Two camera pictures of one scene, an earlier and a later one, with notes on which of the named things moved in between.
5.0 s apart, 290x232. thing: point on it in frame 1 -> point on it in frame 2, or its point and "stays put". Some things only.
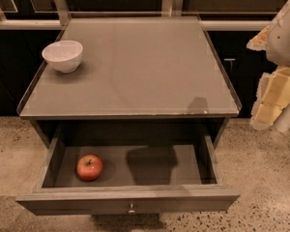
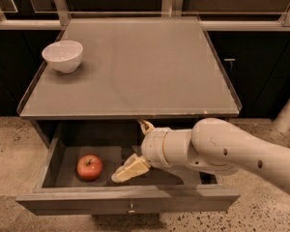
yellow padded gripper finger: x=259 y=42 -> x=145 y=126
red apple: x=89 y=167 stays put
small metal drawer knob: x=131 y=211 stays put
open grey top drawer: x=141 y=175 stays put
